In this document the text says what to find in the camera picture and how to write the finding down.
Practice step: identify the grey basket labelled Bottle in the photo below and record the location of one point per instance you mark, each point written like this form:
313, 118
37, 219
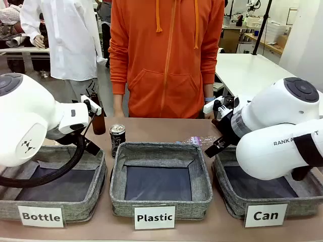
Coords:
96, 176

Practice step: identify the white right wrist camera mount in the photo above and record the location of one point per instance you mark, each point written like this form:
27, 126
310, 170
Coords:
210, 107

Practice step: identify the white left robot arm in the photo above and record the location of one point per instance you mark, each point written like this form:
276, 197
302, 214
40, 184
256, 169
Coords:
27, 118

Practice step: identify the mannequin in white shirt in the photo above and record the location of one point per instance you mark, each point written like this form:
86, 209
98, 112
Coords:
73, 37

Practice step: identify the grey basket labelled Plastic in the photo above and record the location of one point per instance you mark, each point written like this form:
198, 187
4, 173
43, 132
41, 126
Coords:
161, 153

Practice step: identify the pile of clothes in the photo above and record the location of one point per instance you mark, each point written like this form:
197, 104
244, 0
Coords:
11, 27

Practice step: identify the black soda can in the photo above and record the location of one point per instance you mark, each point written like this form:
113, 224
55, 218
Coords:
116, 141

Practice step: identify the white Bottle label card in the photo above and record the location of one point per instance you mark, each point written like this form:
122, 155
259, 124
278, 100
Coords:
41, 216

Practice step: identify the white work table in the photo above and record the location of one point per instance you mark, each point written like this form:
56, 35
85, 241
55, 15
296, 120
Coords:
247, 70

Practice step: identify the grey basket labelled Can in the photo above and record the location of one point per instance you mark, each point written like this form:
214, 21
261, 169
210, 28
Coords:
227, 191

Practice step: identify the person's left forearm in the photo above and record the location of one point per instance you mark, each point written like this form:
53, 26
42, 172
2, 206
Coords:
208, 90

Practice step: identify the brown glass bottle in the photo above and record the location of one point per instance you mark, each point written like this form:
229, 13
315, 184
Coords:
99, 121

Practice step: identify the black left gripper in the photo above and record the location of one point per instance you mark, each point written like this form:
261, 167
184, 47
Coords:
66, 138

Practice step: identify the stack of white trays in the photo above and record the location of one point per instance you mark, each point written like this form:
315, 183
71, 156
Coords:
276, 28

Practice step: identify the white Can label card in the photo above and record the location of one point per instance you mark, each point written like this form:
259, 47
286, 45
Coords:
266, 215

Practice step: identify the long white table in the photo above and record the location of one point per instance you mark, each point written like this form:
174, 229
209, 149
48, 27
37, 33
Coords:
22, 50

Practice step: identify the person's right forearm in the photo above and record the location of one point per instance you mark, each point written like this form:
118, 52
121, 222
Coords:
118, 106

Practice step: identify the wooden workbench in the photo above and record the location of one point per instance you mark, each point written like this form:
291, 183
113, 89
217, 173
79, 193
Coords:
267, 43

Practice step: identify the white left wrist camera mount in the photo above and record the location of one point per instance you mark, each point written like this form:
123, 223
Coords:
94, 108

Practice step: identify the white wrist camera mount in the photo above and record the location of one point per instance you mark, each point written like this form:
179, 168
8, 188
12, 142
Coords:
210, 107
94, 108

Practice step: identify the white Plastic label card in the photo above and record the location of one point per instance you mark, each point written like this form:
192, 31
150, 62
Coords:
154, 217

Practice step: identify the black tripod pole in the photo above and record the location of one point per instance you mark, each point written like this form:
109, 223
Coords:
262, 27

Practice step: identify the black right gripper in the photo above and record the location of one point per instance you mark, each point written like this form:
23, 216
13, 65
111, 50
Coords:
230, 132

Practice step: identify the orange hoodie torso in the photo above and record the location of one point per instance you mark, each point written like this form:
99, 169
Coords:
164, 63

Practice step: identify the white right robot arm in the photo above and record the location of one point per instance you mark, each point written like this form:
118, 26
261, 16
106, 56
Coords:
275, 118

